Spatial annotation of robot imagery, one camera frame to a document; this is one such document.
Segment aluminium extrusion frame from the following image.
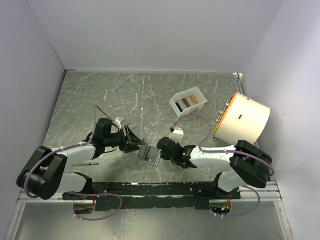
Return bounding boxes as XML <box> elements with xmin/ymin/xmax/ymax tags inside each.
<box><xmin>5</xmin><ymin>183</ymin><xmax>284</xmax><ymax>240</ymax></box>

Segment white card tray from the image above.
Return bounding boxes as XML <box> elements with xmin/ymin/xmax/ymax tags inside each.
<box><xmin>169</xmin><ymin>87</ymin><xmax>208</xmax><ymax>118</ymax></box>

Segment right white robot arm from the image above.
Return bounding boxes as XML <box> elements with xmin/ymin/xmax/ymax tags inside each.
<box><xmin>156</xmin><ymin>137</ymin><xmax>274</xmax><ymax>199</ymax></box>

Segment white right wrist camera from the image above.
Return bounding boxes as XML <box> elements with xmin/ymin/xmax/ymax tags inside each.
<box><xmin>169</xmin><ymin>127</ymin><xmax>184</xmax><ymax>144</ymax></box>

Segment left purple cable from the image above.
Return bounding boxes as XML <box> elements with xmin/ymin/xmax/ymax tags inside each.
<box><xmin>24</xmin><ymin>105</ymin><xmax>124</xmax><ymax>221</ymax></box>

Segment green card holder wallet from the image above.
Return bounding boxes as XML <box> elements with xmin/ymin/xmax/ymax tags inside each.
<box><xmin>138</xmin><ymin>138</ymin><xmax>161</xmax><ymax>167</ymax></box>

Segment small metal rod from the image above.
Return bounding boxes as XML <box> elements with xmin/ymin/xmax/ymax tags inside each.
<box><xmin>72</xmin><ymin>162</ymin><xmax>100</xmax><ymax>167</ymax></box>

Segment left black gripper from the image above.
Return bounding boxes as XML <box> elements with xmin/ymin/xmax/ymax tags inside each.
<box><xmin>104</xmin><ymin>124</ymin><xmax>145</xmax><ymax>154</ymax></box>

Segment beige cylindrical drum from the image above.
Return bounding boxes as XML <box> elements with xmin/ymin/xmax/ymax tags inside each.
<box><xmin>213</xmin><ymin>92</ymin><xmax>271</xmax><ymax>145</ymax></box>

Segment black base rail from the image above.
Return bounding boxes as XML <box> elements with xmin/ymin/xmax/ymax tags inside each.
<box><xmin>62</xmin><ymin>181</ymin><xmax>242</xmax><ymax>212</ymax></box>

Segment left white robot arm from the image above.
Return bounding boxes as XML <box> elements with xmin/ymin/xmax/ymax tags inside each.
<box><xmin>16</xmin><ymin>118</ymin><xmax>145</xmax><ymax>200</ymax></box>

